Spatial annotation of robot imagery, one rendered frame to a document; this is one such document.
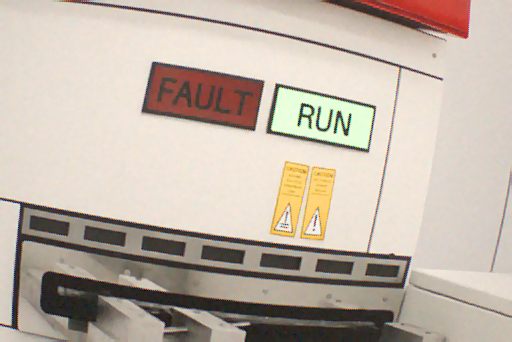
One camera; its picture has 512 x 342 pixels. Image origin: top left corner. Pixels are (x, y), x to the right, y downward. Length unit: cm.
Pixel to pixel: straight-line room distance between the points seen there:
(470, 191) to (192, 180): 217
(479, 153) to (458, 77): 23
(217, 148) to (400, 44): 23
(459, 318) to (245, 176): 27
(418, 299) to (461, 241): 202
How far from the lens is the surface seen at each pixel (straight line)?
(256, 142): 117
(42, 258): 109
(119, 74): 110
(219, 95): 114
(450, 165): 321
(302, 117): 119
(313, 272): 122
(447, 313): 122
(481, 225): 333
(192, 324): 108
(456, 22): 124
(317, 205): 121
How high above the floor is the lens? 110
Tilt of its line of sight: 3 degrees down
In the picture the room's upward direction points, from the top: 11 degrees clockwise
